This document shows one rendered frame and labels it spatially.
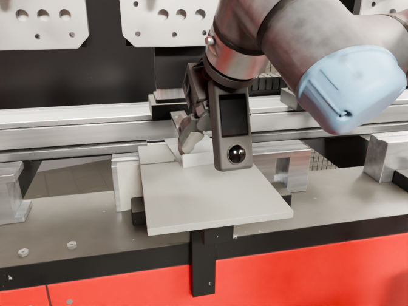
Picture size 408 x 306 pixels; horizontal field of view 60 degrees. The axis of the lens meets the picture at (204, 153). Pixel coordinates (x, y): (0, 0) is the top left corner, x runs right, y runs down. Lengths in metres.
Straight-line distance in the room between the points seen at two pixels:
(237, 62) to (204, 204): 0.18
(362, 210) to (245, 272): 0.25
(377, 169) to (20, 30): 0.73
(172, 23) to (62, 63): 0.62
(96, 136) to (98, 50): 0.32
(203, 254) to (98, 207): 0.24
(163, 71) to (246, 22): 0.31
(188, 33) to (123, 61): 0.57
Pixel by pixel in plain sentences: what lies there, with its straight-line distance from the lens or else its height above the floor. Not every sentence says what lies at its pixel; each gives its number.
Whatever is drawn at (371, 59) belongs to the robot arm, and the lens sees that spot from 0.29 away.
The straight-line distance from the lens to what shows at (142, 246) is 0.60.
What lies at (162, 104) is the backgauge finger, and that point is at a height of 1.02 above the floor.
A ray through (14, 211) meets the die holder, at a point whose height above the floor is 0.90.
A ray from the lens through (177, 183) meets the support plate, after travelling 0.51.
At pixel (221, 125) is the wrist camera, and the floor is 1.10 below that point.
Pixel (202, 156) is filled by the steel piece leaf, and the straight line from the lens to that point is 0.55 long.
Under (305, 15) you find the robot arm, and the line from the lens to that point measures 0.31.
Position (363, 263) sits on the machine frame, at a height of 0.77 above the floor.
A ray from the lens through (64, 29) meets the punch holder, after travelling 0.58.
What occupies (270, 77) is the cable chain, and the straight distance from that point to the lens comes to 1.09.
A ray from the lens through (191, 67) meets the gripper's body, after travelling 0.49.
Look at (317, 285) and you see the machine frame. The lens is 0.76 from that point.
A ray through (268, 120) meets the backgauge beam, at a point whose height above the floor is 0.95.
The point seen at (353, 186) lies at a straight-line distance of 0.83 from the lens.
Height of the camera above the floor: 1.23
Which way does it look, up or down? 23 degrees down
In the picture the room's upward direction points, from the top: straight up
